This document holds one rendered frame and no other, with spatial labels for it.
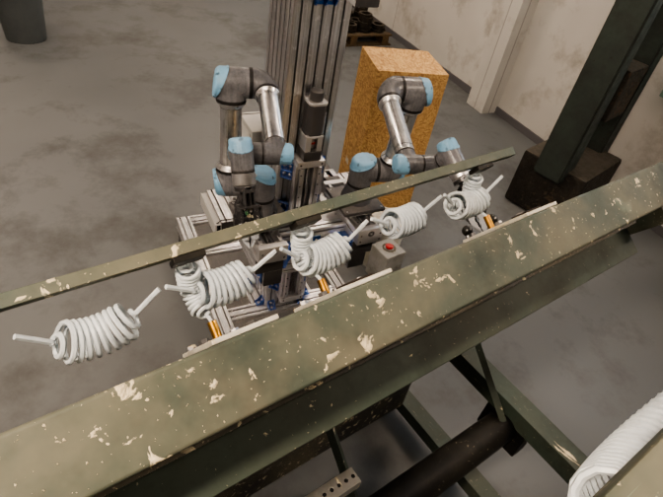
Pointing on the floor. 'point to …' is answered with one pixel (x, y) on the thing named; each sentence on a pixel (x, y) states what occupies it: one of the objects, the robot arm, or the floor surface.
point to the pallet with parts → (363, 22)
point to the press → (594, 109)
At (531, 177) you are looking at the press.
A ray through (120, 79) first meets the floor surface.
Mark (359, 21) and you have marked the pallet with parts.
